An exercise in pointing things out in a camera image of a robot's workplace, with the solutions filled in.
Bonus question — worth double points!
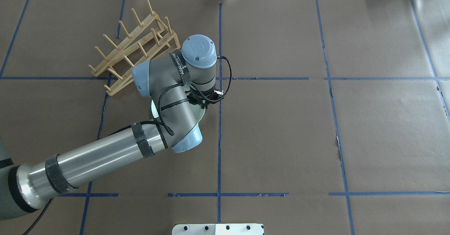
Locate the wooden plate rack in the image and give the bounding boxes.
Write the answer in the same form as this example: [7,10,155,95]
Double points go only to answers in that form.
[88,0,181,96]

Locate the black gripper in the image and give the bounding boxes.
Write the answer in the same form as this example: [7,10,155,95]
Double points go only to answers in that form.
[187,89,220,109]

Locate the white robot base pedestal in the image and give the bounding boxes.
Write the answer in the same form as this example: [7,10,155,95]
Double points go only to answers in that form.
[172,223,265,235]

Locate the light green plate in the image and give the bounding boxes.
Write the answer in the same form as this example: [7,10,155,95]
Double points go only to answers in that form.
[151,101,206,122]

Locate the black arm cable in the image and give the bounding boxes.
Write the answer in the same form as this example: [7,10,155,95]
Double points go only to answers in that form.
[156,55,232,136]

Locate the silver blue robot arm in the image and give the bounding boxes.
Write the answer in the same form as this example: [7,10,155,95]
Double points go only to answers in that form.
[1,34,224,220]

